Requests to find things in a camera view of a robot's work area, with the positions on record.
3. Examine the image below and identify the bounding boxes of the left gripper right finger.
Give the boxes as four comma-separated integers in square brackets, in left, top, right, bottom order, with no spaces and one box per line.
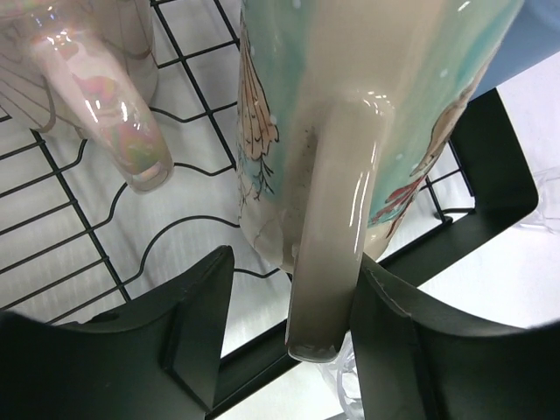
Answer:
[351,258,559,419]

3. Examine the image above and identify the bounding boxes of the clear glass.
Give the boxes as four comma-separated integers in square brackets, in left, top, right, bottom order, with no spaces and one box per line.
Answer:
[318,332,365,420]
[519,166,559,235]

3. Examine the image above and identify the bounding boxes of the blue plastic tumbler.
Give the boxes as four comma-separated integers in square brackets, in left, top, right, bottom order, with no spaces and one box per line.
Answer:
[477,0,559,95]

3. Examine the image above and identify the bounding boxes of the cream seashell mug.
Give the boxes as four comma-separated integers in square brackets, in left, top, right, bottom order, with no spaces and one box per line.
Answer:
[237,1,522,363]

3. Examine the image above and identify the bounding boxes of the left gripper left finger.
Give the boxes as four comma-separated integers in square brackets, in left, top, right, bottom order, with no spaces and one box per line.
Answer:
[1,246,234,419]

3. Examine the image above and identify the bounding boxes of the clear glass middle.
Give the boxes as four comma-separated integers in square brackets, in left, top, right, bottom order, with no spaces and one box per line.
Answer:
[519,166,559,235]

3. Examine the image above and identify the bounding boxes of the black wire dish rack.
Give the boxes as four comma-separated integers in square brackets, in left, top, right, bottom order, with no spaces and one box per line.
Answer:
[0,0,540,417]

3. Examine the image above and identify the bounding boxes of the clear glass lower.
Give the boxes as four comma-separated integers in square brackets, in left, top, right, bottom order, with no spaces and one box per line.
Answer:
[318,332,365,420]

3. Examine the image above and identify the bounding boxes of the pale pink iridescent mug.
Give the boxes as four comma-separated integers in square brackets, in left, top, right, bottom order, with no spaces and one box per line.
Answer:
[1,1,173,193]

